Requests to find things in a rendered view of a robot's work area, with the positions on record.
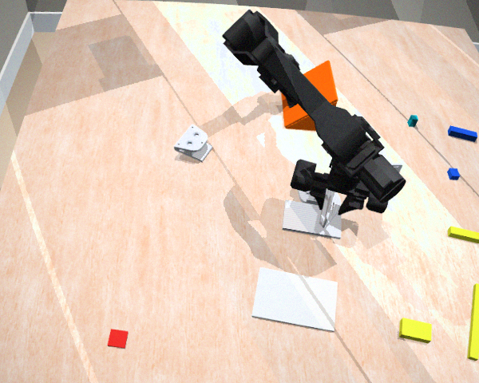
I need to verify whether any white flat rectangular plate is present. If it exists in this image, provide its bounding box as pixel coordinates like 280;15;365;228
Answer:
252;267;338;332

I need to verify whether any yellow rectangular bar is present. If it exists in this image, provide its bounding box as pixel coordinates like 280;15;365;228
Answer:
447;226;479;243

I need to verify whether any yellow rectangular block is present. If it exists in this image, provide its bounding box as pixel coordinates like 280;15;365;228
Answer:
399;318;432;344

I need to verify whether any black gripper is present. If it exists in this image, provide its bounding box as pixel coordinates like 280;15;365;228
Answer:
291;159;389;215

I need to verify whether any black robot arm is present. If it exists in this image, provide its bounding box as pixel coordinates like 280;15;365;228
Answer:
222;10;406;203

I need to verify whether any small teal block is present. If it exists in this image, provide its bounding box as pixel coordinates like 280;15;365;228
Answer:
407;114;418;127

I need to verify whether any blue rectangular block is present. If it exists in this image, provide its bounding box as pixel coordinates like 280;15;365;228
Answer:
448;125;477;142

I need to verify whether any yellow long bar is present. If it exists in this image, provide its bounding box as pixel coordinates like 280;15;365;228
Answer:
467;284;479;361

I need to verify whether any small blue cube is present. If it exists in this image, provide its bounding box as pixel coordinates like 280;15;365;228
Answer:
447;168;460;180

